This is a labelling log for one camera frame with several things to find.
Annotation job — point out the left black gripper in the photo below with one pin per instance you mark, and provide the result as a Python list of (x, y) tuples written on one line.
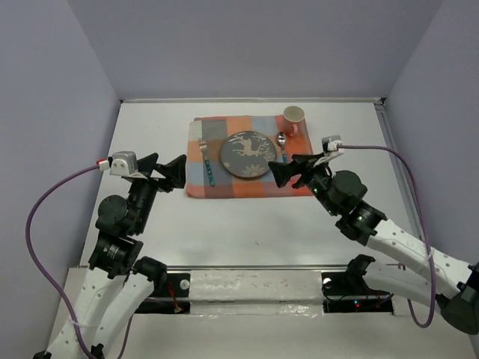
[(176, 170)]

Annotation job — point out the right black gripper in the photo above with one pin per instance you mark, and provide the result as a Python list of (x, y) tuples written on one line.
[(282, 171)]

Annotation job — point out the spoon with teal handle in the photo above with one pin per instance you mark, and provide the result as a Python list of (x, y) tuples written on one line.
[(281, 140)]

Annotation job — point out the orange checkered cloth placemat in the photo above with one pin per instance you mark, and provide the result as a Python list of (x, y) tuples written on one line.
[(215, 130)]

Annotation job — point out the dark plate with deer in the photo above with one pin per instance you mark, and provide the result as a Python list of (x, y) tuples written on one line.
[(246, 154)]

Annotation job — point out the fork with teal handle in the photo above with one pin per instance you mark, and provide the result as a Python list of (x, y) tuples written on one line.
[(203, 148)]

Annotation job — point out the pink paper cup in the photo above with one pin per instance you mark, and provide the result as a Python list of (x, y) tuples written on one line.
[(293, 121)]

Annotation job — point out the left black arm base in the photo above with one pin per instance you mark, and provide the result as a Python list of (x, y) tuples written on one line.
[(171, 299)]

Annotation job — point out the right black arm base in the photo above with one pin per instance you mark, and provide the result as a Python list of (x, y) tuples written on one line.
[(345, 294)]

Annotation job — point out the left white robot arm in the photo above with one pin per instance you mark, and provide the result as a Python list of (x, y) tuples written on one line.
[(118, 279)]

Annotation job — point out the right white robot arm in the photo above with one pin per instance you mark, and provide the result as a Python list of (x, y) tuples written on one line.
[(453, 283)]

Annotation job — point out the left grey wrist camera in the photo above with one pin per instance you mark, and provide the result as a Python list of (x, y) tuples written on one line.
[(120, 164)]

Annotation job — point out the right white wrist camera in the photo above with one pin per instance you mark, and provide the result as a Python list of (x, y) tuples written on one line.
[(331, 149)]

